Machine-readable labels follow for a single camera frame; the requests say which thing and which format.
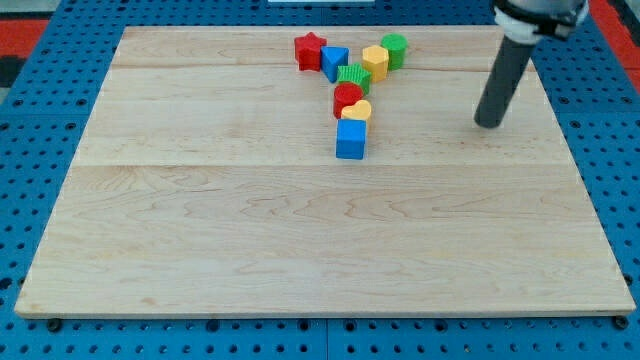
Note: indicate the yellow hexagon block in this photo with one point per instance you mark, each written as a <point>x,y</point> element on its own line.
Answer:
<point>375,59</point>

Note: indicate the red cylinder block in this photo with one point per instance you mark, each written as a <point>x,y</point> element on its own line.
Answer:
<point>345,94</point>

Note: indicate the yellow heart block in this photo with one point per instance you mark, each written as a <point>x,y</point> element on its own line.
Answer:
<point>360,110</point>

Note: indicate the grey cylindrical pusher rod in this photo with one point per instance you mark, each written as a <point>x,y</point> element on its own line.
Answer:
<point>506,73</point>

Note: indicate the blue triangle block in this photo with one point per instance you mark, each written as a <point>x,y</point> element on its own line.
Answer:
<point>331,59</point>

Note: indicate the red star block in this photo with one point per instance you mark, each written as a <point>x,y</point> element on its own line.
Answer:
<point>307,51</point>

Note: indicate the light wooden board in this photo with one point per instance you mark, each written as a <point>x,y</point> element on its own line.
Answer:
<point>206,185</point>

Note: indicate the green cylinder block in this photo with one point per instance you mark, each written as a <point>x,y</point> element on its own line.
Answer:
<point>396,45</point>

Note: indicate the blue cube block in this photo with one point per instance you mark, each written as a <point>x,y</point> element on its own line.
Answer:
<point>351,137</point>

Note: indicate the green star block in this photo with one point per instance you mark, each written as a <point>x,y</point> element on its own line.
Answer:
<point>356,74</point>

